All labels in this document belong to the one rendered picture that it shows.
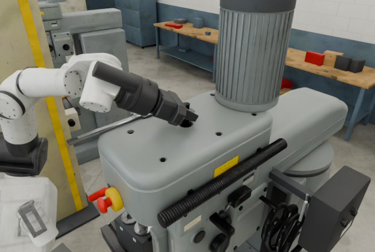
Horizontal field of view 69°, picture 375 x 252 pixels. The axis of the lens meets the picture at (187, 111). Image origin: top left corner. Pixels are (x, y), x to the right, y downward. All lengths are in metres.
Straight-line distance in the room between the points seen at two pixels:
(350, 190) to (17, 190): 0.97
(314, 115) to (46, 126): 2.04
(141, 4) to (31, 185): 7.21
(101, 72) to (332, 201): 0.66
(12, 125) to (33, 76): 0.20
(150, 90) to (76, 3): 8.58
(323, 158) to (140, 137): 0.83
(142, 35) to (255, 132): 7.44
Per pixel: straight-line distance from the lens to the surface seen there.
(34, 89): 0.73
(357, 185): 0.93
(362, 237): 3.27
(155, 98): 0.64
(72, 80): 0.69
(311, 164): 1.23
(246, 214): 1.03
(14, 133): 0.92
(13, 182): 1.02
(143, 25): 8.06
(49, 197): 1.03
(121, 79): 0.59
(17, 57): 2.31
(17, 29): 2.28
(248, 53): 0.75
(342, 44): 5.05
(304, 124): 1.11
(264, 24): 0.74
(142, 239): 1.47
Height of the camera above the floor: 2.28
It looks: 29 degrees down
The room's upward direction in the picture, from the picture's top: straight up
